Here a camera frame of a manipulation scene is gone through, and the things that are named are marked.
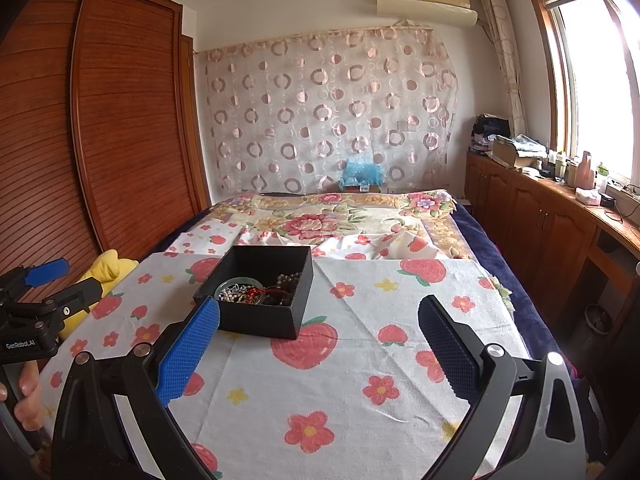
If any dark blue bed sheet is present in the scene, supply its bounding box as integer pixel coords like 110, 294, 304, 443
449, 199, 568, 363

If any person's left hand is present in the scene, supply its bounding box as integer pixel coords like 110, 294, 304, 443
0, 360, 47, 434

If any strawberry print cloth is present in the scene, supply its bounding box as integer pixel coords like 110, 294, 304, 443
36, 231, 532, 480

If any open cardboard box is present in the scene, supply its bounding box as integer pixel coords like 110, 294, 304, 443
491, 134, 549, 169

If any wooden framed window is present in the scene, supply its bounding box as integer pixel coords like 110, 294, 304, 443
521, 0, 640, 197

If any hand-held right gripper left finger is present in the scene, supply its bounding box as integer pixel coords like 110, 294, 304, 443
50, 297, 222, 480

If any pile of clothes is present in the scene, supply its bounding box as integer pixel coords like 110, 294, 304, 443
470, 113, 513, 154

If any dark bead bracelet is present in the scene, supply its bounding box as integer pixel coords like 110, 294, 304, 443
264, 270, 304, 307

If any floral blanket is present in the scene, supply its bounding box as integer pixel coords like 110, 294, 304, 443
209, 189, 517, 312

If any red string bracelet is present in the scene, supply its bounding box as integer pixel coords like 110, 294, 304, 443
244, 285, 282, 302

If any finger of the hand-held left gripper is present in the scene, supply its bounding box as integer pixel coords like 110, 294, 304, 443
0, 257, 71, 302
42, 276, 107, 322

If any round basket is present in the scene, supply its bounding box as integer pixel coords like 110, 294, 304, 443
584, 301, 614, 334

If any yellow plush toy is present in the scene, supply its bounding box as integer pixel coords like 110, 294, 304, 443
59, 248, 142, 344

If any blue bubble wrap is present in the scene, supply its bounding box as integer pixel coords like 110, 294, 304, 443
338, 156, 386, 189

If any wooden wardrobe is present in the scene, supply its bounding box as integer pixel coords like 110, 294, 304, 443
0, 0, 212, 307

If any beige window curtain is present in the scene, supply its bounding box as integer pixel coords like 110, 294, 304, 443
475, 0, 532, 137

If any pink bottle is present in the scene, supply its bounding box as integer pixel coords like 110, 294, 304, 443
576, 150, 598, 189

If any black jewelry box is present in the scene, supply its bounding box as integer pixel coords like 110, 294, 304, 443
192, 244, 316, 342

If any pearl necklace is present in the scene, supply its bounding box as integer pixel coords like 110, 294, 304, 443
216, 285, 252, 306

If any wooden cabinet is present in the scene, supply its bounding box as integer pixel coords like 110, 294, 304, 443
464, 151, 640, 353

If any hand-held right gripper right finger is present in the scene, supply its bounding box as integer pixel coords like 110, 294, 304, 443
417, 294, 589, 480

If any circle patterned sheer curtain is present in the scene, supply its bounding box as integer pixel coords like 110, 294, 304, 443
194, 25, 462, 199

